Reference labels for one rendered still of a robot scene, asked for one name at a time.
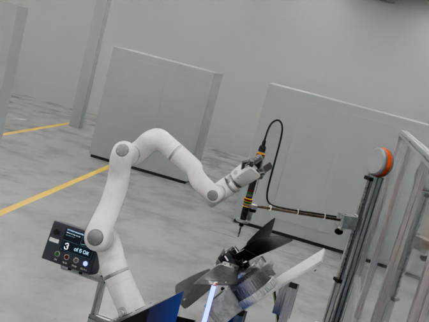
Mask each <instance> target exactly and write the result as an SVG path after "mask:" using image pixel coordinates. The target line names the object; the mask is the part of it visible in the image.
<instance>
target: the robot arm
mask: <svg viewBox="0 0 429 322"><path fill-rule="evenodd" d="M155 151H159V152H160V153H161V154H162V155H163V156H165V157H166V158H167V159H168V160H169V161H171V162H172V163H173V164H174V165H175V166H176V167H177V168H178V169H179V170H181V171H182V172H183V173H184V174H186V176H187V177H188V180H189V182H190V184H191V186H192V187H193V188H194V189H195V190H196V191H197V192H198V193H199V194H200V195H201V196H202V197H203V199H204V200H205V202H206V204H207V205H208V206H210V207H214V206H215V205H217V204H218V203H220V202H222V201H223V200H224V199H226V198H228V197H229V196H231V195H232V194H234V193H235V192H237V191H238V190H240V188H241V187H243V186H246V185H248V184H250V183H251V182H253V181H255V180H261V179H262V178H263V177H264V175H265V174H266V172H268V171H269V170H270V169H272V168H273V166H272V164H271V162H270V163H268V164H266V165H265V166H263V168H261V169H257V167H256V166H254V164H257V163H259V162H260V161H261V160H263V157H262V154H259V155H257V156H256V157H254V158H251V159H247V160H243V161H241V164H240V165H239V166H237V167H236V168H235V169H234V170H233V171H232V172H231V173H230V174H228V175H226V176H225V177H224V178H222V179H220V180H219V181H217V182H216V183H213V182H212V181H211V180H210V179H209V178H208V177H207V175H206V174H205V172H204V171H203V168H202V164H201V162H200V161H199V160H198V159H197V158H196V157H195V156H194V155H192V154H191V153H190V152H189V151H188V150H187V149H186V148H185V147H184V146H183V145H182V144H180V143H179V142H178V141H177V140H176V139H175V138H173V136H171V135H170V134H169V133H168V132H166V131H165V130H163V129H161V128H154V129H151V130H148V131H146V132H144V133H143V134H142V135H140V136H139V138H138V139H137V140H136V141H134V142H133V143H130V142H128V141H121V142H118V143H117V144H116V145H115V146H114V147H113V149H112V153H111V155H110V160H109V171H108V176H107V182H106V185H105V188H104V191H103V195H102V198H101V200H100V203H99V205H98V207H97V209H96V211H95V213H94V214H93V216H92V218H91V220H90V222H89V224H88V226H87V228H86V231H85V234H84V242H85V244H86V246H87V247H88V248H89V249H91V250H93V251H96V253H97V255H98V260H99V265H100V271H101V274H102V276H103V279H104V281H105V283H106V285H107V288H108V290H109V293H110V295H111V297H112V300H113V302H114V305H115V306H116V309H117V311H118V315H119V316H120V318H119V319H117V320H116V319H115V320H114V322H120V321H122V320H124V319H126V318H129V317H130V316H133V315H135V314H137V313H139V312H141V311H143V310H145V309H147V308H149V307H151V306H153V305H154V303H153V302H150V304H149V305H145V303H144V300H143V298H142V296H141V293H140V291H139V289H138V287H137V285H136V282H135V280H134V278H133V275H132V273H131V271H130V268H129V266H128V263H127V262H126V259H125V256H124V252H123V246H122V244H121V240H120V238H119V235H118V234H117V232H116V230H115V229H114V225H115V223H116V220H117V217H118V215H119V212H120V211H121V208H122V206H123V203H124V199H125V197H126V193H127V190H128V185H129V181H130V171H131V167H132V166H135V165H137V164H139V163H141V162H143V161H145V159H147V158H148V157H149V156H150V155H152V154H153V153H154V152H155ZM260 171H261V172H260Z"/></svg>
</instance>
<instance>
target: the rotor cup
mask: <svg viewBox="0 0 429 322"><path fill-rule="evenodd" d="M235 249H236V250H237V251H238V252H239V250H238V248H237V247H236V246H233V247H231V248H229V249H228V250H226V251H225V252H223V253H222V254H220V255H219V256H218V260H219V262H220V263H221V264H222V263H223V262H224V261H225V262H228V263H232V264H234V265H238V266H239V270H238V274H240V273H242V272H243V271H245V270H246V269H247V268H248V267H249V266H250V265H251V263H250V262H249V261H247V262H245V263H244V262H243V259H242V258H240V257H239V256H237V255H236V254H237V251H236V250H235ZM227 251H228V252H227ZM224 256H226V257H227V259H228V261H227V260H226V258H225V257H224Z"/></svg>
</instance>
